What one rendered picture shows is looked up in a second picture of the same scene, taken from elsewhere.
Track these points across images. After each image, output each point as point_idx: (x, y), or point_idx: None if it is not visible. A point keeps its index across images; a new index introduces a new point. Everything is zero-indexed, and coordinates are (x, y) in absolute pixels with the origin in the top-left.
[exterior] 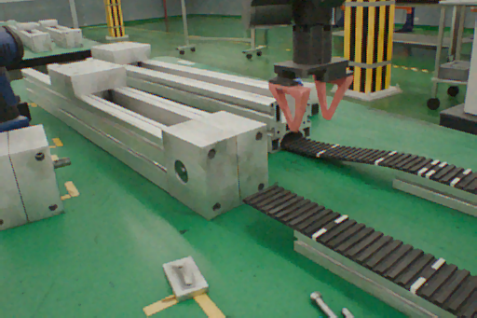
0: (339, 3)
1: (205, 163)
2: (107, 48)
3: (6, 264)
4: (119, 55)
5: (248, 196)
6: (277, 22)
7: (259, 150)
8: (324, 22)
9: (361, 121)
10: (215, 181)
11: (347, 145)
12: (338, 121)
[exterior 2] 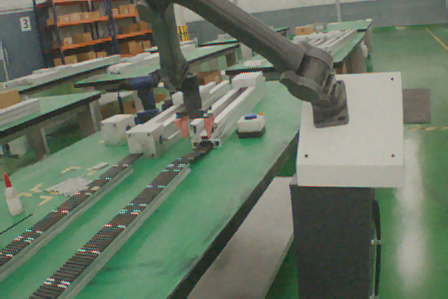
0: (177, 86)
1: (127, 138)
2: (236, 77)
3: (94, 152)
4: (235, 82)
5: (147, 156)
6: (173, 90)
7: (149, 140)
8: (185, 92)
9: (258, 147)
10: (132, 146)
11: (218, 154)
12: (251, 144)
